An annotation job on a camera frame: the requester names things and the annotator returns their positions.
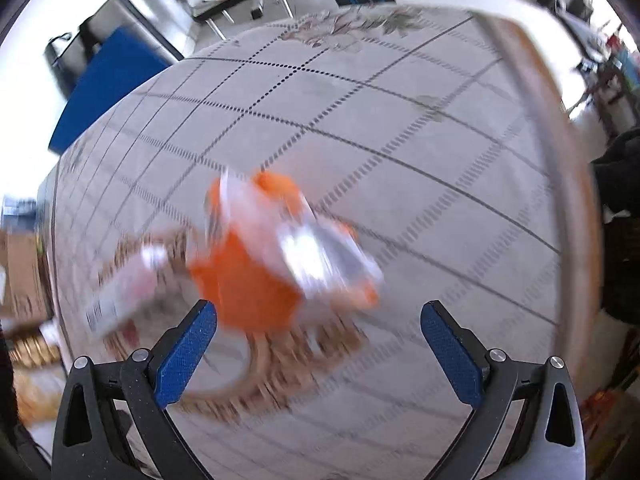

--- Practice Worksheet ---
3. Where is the floral checked tablecloth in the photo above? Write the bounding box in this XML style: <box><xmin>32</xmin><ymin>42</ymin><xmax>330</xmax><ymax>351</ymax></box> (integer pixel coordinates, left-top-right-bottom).
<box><xmin>47</xmin><ymin>0</ymin><xmax>606</xmax><ymax>480</ymax></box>

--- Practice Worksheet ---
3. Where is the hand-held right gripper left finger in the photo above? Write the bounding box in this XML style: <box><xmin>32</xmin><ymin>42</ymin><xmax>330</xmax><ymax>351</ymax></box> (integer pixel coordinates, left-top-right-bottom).
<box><xmin>51</xmin><ymin>299</ymin><xmax>218</xmax><ymax>480</ymax></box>

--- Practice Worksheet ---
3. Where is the golden bottle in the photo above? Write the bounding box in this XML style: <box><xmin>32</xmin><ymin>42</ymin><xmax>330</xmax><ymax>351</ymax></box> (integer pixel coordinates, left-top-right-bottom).
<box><xmin>10</xmin><ymin>337</ymin><xmax>66</xmax><ymax>368</ymax></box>

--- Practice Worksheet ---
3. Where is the orange plastic bag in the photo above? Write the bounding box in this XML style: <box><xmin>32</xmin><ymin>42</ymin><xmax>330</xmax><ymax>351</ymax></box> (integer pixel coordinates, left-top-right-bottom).
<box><xmin>187</xmin><ymin>170</ymin><xmax>383</xmax><ymax>333</ymax></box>

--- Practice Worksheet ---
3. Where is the yellow floral box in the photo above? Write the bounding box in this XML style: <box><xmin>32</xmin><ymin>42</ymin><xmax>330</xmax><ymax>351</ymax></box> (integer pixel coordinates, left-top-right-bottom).
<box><xmin>12</xmin><ymin>367</ymin><xmax>63</xmax><ymax>423</ymax></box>

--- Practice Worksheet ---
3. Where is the white toothpaste box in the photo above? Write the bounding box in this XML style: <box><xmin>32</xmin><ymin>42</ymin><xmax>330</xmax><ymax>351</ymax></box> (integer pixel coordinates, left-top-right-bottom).
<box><xmin>85</xmin><ymin>245</ymin><xmax>173</xmax><ymax>338</ymax></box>

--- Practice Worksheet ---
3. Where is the black jacket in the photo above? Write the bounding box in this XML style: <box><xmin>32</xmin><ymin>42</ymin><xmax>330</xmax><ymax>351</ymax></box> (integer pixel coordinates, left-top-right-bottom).
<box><xmin>590</xmin><ymin>130</ymin><xmax>640</xmax><ymax>321</ymax></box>

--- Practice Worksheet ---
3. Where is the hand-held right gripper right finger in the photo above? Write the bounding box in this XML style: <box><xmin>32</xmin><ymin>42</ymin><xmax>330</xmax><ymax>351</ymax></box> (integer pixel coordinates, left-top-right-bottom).
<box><xmin>420</xmin><ymin>300</ymin><xmax>586</xmax><ymax>480</ymax></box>

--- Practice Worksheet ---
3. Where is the cardboard box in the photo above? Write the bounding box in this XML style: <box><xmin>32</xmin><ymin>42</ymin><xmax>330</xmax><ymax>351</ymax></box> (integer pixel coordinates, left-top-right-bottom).
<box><xmin>0</xmin><ymin>232</ymin><xmax>56</xmax><ymax>321</ymax></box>

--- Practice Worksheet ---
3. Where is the blue mat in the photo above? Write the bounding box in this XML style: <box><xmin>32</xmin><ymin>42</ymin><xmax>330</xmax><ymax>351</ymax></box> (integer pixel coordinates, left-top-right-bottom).
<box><xmin>47</xmin><ymin>27</ymin><xmax>173</xmax><ymax>153</ymax></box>

